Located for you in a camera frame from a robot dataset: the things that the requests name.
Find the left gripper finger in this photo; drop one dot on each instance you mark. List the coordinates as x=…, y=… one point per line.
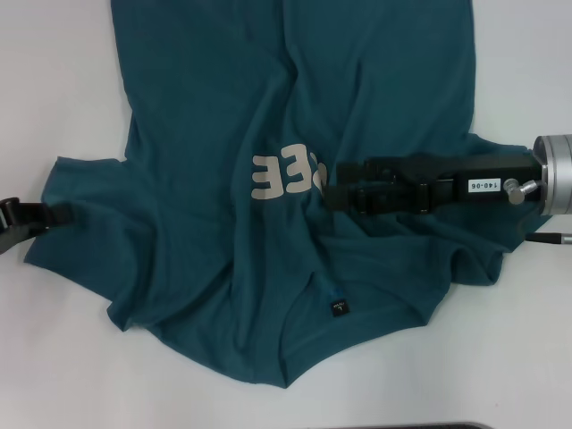
x=44, y=213

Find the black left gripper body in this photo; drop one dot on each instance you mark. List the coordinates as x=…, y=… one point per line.
x=15, y=232

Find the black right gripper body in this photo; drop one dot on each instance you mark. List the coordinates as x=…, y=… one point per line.
x=482, y=167

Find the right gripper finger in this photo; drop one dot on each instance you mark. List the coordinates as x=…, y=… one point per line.
x=350, y=172
x=380, y=199

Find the teal t-shirt with beige letters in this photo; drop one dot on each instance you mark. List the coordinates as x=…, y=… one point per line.
x=201, y=134

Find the silver elbow plug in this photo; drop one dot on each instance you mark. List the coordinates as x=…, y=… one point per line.
x=518, y=192

